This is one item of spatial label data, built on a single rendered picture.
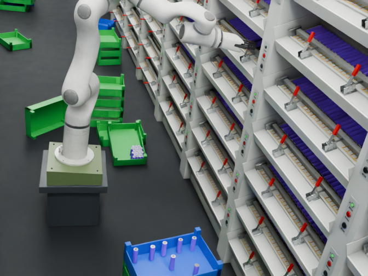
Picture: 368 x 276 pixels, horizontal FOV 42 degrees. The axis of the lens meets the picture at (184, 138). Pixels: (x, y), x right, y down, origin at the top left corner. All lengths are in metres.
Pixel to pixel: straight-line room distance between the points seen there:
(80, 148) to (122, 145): 0.78
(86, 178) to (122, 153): 0.75
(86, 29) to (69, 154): 0.64
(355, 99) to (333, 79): 0.13
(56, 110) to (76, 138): 1.05
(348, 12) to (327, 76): 0.20
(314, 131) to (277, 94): 0.28
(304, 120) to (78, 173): 1.11
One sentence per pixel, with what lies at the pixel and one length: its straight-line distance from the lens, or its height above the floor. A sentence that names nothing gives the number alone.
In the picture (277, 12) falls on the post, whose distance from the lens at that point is 1.84.
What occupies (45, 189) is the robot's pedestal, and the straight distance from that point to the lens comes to 2.37.
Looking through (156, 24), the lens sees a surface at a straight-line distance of 3.67.
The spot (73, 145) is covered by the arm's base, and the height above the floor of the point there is 0.45.
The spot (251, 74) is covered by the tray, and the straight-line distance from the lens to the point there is 2.02.
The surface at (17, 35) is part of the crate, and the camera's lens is 4.87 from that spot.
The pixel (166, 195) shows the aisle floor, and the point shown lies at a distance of 2.79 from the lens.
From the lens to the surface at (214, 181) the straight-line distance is 2.64.
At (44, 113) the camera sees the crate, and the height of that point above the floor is 0.11.
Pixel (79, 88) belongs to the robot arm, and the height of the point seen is 0.76.
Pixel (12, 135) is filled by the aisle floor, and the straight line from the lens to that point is 3.29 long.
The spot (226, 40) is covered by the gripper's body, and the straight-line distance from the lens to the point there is 2.01.
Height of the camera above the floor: 1.71
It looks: 31 degrees down
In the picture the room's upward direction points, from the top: 8 degrees clockwise
